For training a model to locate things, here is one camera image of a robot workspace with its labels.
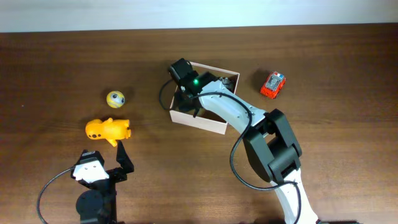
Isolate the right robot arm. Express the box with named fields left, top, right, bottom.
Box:
left=168, top=58, right=320, bottom=224

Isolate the red toy police car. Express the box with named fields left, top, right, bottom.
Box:
left=260, top=72, right=286, bottom=99

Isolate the red toy fire truck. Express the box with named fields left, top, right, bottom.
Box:
left=219, top=77, right=236, bottom=93

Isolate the white cardboard box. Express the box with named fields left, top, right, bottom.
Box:
left=169, top=62, right=240, bottom=134

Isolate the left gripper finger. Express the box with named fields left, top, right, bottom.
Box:
left=76, top=150, right=104, bottom=166
left=116, top=140, right=134, bottom=173

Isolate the right black cable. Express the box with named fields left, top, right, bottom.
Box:
left=159, top=79, right=302, bottom=224

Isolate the yellow face ball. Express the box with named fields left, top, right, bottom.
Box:
left=106, top=91, right=126, bottom=108

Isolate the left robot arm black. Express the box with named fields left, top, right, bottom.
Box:
left=71, top=140, right=134, bottom=224

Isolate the orange toy dog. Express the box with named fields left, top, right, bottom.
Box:
left=85, top=118, right=132, bottom=147

